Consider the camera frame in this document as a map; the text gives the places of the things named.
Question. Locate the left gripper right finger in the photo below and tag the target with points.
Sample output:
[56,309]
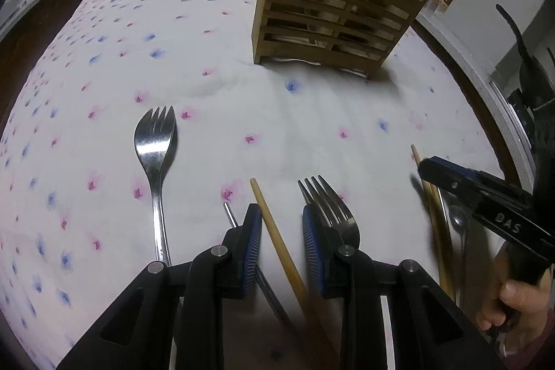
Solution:
[428,330]

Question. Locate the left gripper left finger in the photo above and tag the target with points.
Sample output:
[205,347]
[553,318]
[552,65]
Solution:
[172,317]

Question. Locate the wooden chopstick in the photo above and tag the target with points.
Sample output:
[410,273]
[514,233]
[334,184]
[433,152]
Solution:
[321,349]
[441,238]

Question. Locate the metal chopstick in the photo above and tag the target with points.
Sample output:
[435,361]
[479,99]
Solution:
[274,303]

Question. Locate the person right hand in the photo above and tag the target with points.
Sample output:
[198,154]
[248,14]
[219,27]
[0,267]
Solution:
[529,342]

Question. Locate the black pan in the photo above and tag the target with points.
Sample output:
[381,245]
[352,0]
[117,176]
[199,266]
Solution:
[534,96]

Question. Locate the dark steel fork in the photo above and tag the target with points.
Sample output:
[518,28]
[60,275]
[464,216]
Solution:
[331,208]

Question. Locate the steel spork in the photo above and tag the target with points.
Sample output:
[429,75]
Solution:
[153,140]

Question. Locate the white dotted table cloth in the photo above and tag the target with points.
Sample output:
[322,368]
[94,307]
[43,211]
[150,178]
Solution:
[76,215]

